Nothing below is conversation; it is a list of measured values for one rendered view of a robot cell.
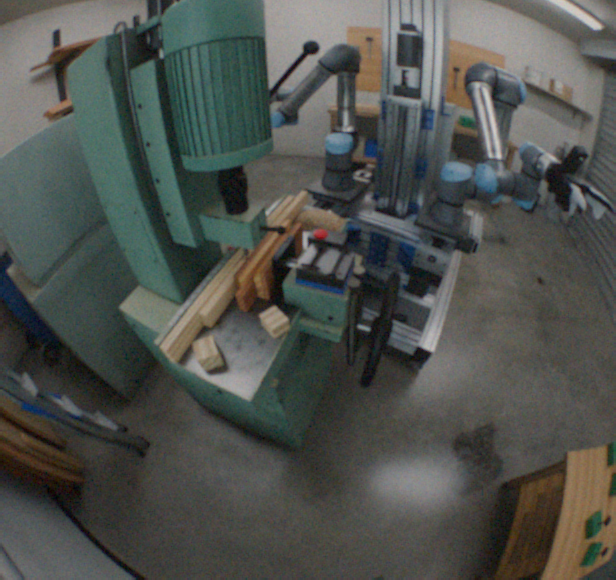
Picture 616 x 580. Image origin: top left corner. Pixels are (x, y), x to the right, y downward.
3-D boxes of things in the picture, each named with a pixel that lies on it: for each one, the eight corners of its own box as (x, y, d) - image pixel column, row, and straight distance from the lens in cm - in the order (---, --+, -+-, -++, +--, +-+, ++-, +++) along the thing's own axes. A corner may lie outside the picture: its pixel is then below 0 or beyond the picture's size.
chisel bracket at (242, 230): (255, 256, 59) (249, 223, 54) (205, 244, 67) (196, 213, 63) (271, 237, 64) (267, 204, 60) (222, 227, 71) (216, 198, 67)
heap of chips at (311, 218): (336, 235, 78) (337, 224, 76) (290, 226, 82) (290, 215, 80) (345, 219, 85) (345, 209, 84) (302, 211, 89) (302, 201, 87)
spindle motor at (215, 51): (240, 177, 43) (221, -18, 43) (165, 173, 55) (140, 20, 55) (289, 143, 57) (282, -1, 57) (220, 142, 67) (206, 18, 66)
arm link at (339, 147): (321, 168, 119) (321, 138, 115) (329, 158, 131) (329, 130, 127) (349, 171, 116) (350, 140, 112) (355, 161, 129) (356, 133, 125)
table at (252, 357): (302, 431, 53) (301, 423, 47) (175, 371, 65) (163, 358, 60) (376, 240, 88) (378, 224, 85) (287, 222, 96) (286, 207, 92)
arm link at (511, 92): (459, 191, 119) (481, 62, 111) (489, 196, 126) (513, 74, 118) (470, 205, 109) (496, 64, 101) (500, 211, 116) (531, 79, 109)
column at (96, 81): (183, 307, 81) (102, 34, 61) (138, 286, 96) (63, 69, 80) (225, 258, 91) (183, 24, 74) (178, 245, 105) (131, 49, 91)
